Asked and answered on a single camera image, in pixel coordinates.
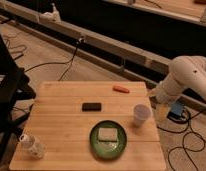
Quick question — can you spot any black floor cable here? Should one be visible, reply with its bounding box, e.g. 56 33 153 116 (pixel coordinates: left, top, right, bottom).
24 36 86 82

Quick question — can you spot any green round plate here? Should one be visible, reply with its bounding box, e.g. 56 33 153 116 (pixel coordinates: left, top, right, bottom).
89 120 127 160

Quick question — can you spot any black cable right floor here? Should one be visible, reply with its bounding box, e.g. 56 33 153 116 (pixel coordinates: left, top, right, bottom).
157 107 206 171

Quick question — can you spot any pale sponge block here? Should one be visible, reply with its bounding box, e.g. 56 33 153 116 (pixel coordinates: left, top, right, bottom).
98 128 117 141

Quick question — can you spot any blue box on floor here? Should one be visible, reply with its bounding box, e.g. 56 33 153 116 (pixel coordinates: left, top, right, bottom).
168 102 184 120

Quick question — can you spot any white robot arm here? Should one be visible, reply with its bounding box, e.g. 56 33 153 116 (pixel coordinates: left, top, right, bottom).
154 56 206 120

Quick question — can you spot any clear plastic water bottle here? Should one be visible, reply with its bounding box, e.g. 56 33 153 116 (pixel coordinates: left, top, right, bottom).
19 134 44 159

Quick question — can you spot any white object on rail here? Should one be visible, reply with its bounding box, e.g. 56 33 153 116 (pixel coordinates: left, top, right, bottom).
42 4 61 22

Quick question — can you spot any black rectangular block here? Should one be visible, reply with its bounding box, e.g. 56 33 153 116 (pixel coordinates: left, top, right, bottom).
82 103 102 111

